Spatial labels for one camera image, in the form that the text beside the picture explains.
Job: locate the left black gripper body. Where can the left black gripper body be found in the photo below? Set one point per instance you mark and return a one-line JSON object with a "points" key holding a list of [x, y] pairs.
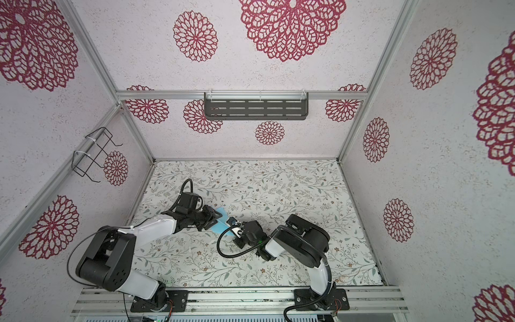
{"points": [[202, 219]]}

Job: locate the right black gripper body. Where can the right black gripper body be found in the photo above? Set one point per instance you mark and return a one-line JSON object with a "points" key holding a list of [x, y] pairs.
{"points": [[245, 240]]}

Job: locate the light blue square paper sheet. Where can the light blue square paper sheet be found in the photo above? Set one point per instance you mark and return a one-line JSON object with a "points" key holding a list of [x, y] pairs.
{"points": [[221, 224]]}

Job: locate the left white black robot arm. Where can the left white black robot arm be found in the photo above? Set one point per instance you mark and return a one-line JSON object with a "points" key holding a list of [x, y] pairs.
{"points": [[107, 262]]}

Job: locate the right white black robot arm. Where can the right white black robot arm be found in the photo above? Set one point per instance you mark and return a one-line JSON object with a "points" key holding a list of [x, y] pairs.
{"points": [[306, 242]]}

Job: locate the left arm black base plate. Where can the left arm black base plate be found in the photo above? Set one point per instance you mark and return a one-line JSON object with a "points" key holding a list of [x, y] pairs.
{"points": [[162, 301]]}

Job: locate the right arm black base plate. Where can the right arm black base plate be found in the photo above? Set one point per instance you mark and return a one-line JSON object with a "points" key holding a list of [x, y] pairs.
{"points": [[320, 301]]}

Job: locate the dark grey slotted wall shelf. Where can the dark grey slotted wall shelf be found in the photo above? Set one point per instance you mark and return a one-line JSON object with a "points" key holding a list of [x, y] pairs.
{"points": [[258, 107]]}

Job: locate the black wire wall rack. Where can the black wire wall rack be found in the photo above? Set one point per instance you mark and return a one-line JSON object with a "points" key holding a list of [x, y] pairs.
{"points": [[83, 160]]}

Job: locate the aluminium front rail frame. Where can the aluminium front rail frame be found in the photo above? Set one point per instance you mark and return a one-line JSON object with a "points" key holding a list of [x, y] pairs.
{"points": [[242, 301]]}

